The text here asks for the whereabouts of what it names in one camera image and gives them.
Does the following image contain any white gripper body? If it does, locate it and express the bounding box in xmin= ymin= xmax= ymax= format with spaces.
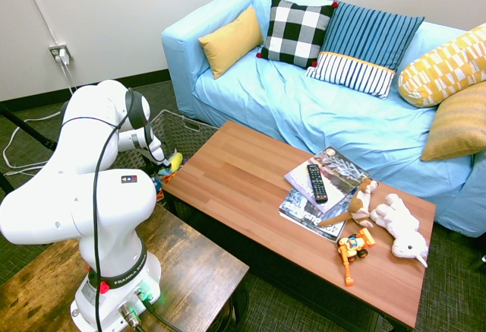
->
xmin=145 ymin=125 xmax=169 ymax=167

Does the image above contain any magazine with tree cover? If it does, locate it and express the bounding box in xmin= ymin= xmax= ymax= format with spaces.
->
xmin=284 ymin=146 xmax=371 ymax=213

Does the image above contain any yellow white patterned pillow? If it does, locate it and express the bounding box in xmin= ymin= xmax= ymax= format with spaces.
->
xmin=397 ymin=23 xmax=486 ymax=109

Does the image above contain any rustic dark wood table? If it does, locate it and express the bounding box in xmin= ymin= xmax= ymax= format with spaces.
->
xmin=0 ymin=202 xmax=251 ymax=332

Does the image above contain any wall power outlet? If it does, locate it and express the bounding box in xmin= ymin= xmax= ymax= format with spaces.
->
xmin=48 ymin=43 xmax=74 ymax=63

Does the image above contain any orange toy excavator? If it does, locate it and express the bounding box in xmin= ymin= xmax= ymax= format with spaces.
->
xmin=336 ymin=227 xmax=377 ymax=288

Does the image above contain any black white checkered pillow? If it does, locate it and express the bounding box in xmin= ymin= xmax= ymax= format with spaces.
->
xmin=255 ymin=0 xmax=339 ymax=69

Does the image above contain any grey woven basket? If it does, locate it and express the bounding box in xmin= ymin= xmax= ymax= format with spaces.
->
xmin=113 ymin=109 xmax=220 ymax=196

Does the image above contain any blue striped pillow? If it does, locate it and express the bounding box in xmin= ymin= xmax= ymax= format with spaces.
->
xmin=318 ymin=1 xmax=426 ymax=73

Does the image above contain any black cable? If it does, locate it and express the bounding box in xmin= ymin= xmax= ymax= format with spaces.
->
xmin=60 ymin=87 xmax=137 ymax=332

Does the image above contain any brown white dog plush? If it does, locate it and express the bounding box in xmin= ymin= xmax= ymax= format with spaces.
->
xmin=317 ymin=177 xmax=380 ymax=229

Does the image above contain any black remote control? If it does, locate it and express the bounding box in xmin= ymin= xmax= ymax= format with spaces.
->
xmin=306 ymin=163 xmax=330 ymax=204

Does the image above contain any yellow blue plush toy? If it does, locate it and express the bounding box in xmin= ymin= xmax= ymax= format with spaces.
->
xmin=157 ymin=150 xmax=185 ymax=178

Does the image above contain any light blue sofa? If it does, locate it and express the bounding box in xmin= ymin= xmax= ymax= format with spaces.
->
xmin=161 ymin=0 xmax=486 ymax=239

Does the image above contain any white unicorn plush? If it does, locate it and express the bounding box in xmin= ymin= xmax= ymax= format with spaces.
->
xmin=369 ymin=193 xmax=430 ymax=269

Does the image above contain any black stand leg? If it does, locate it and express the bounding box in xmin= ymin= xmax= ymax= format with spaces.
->
xmin=0 ymin=103 xmax=58 ymax=151

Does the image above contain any plain yellow pillow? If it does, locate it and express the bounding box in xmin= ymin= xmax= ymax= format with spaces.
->
xmin=197 ymin=5 xmax=264 ymax=80

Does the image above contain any reddish wooden coffee table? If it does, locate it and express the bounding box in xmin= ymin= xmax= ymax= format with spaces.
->
xmin=162 ymin=120 xmax=438 ymax=332

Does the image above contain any white wall conduit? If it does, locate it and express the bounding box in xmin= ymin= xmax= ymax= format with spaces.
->
xmin=16 ymin=0 xmax=62 ymax=46

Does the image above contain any robot base cable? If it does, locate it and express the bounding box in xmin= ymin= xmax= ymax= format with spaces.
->
xmin=138 ymin=289 xmax=184 ymax=332

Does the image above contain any business magazine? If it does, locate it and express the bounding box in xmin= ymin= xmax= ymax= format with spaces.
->
xmin=278 ymin=187 xmax=349 ymax=243

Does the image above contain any white navy striped pillow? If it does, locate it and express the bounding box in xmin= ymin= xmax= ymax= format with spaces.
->
xmin=305 ymin=51 xmax=397 ymax=101

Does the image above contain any white cable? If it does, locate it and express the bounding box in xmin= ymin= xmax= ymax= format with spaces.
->
xmin=2 ymin=62 xmax=77 ymax=178

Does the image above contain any mustard textured pillow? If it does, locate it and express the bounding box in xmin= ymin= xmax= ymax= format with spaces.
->
xmin=420 ymin=81 xmax=486 ymax=163

